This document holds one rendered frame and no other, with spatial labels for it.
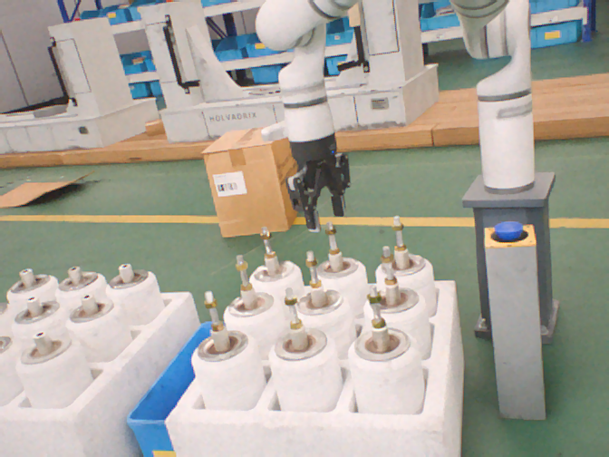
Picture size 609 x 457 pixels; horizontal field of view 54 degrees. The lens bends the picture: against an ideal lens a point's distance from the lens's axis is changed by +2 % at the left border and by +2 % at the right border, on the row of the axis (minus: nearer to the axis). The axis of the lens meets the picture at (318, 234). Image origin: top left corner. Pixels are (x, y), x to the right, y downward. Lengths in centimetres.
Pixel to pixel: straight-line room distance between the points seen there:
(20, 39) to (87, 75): 436
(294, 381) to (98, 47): 336
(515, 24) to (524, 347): 52
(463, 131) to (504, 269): 175
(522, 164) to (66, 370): 84
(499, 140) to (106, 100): 314
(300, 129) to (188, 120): 249
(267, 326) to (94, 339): 32
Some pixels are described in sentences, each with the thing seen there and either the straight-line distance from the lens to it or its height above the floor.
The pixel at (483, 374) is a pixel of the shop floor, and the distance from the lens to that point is 116.
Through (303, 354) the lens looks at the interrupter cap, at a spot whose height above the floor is 25.
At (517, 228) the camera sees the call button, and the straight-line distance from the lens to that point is 91.
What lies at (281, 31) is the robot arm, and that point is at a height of 66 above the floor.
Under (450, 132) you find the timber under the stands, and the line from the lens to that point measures 264.
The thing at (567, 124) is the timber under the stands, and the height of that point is 6.
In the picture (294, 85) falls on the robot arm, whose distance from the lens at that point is 91.
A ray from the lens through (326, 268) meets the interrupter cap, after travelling 104.
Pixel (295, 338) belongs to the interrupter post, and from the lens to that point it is 82.
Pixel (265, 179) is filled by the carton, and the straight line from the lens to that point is 192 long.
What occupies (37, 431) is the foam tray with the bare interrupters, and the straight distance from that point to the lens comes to 105.
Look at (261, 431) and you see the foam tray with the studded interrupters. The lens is 85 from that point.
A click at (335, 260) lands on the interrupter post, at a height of 27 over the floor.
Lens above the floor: 69
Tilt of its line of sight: 21 degrees down
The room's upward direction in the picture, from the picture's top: 11 degrees counter-clockwise
